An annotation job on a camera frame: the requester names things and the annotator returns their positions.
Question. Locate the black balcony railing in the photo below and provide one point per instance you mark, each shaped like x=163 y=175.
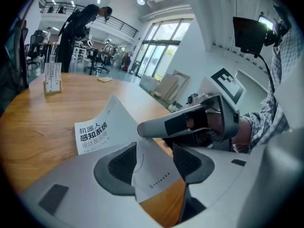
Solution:
x=118 y=22

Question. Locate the wooden picture frame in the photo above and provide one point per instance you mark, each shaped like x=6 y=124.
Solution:
x=184 y=79

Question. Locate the dark mesh office chair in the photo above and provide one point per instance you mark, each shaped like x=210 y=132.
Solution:
x=13 y=63

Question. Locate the leaning cardboard sheets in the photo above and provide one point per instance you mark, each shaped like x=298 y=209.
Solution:
x=167 y=87

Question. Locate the person's checked shirt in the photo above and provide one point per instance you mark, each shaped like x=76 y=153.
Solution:
x=291 y=56

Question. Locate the small flat wooden block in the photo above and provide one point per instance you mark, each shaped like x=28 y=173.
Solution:
x=104 y=79

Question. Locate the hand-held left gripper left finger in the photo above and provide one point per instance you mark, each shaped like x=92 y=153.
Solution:
x=78 y=174

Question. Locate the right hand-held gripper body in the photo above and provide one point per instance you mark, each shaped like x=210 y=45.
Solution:
x=229 y=117

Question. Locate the black desk with equipment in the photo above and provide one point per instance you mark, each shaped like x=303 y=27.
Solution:
x=98 y=56

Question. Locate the person's right forearm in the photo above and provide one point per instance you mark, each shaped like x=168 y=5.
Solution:
x=268 y=117

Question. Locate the white storage box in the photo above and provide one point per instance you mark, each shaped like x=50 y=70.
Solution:
x=148 y=83

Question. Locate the wooden holder with white cards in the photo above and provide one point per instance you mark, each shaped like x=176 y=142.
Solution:
x=52 y=78

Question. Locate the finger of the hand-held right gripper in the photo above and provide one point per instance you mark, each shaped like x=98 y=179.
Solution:
x=190 y=140
x=154 y=128

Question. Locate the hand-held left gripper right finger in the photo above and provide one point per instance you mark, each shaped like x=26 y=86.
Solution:
x=228 y=189

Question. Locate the black office chair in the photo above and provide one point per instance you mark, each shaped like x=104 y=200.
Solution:
x=35 y=46

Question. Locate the white paperback book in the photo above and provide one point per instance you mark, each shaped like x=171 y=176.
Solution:
x=111 y=122

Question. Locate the glass entrance doors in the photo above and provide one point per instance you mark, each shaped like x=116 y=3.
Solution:
x=159 y=49

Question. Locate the black head-worn camera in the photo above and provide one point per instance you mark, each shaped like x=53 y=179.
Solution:
x=248 y=34

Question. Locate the round ceiling light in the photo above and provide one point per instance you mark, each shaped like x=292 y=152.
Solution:
x=140 y=1

